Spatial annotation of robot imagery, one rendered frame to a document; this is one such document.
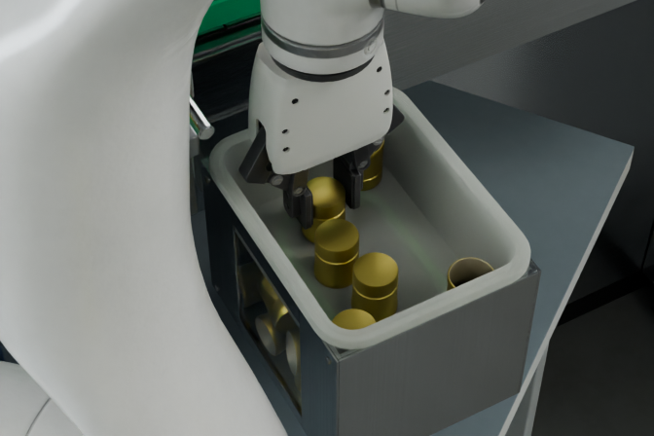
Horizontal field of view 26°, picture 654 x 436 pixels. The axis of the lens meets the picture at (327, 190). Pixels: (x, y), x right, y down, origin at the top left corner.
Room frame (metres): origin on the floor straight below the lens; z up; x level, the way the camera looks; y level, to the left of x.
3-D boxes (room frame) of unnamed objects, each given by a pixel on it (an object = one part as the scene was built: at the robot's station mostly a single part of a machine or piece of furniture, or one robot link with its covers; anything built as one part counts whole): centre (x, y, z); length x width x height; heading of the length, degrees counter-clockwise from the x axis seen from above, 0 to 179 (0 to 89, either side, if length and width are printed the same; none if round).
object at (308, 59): (0.74, 0.00, 1.16); 0.09 x 0.08 x 0.03; 119
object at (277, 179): (0.72, 0.03, 1.00); 0.03 x 0.03 x 0.07; 29
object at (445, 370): (0.73, -0.01, 0.92); 0.27 x 0.17 x 0.15; 29
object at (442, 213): (0.71, -0.03, 0.97); 0.22 x 0.17 x 0.09; 29
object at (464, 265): (0.66, -0.11, 0.96); 0.04 x 0.04 x 0.04
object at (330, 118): (0.74, 0.00, 1.09); 0.10 x 0.07 x 0.11; 119
